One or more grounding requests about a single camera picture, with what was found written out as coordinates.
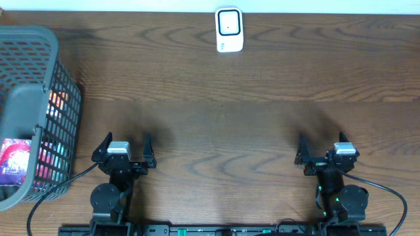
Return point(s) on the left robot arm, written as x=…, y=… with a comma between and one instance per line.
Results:
x=111, y=201

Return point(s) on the grey plastic mesh basket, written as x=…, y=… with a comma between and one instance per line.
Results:
x=39, y=102

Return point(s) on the purple red noodle packet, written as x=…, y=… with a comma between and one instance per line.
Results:
x=15, y=155

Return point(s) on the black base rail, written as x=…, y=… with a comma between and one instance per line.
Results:
x=165, y=230

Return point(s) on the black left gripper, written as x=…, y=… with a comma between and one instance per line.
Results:
x=132, y=164

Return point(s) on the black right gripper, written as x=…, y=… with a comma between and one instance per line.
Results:
x=319, y=164

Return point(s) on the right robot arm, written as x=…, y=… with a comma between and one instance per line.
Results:
x=343, y=205

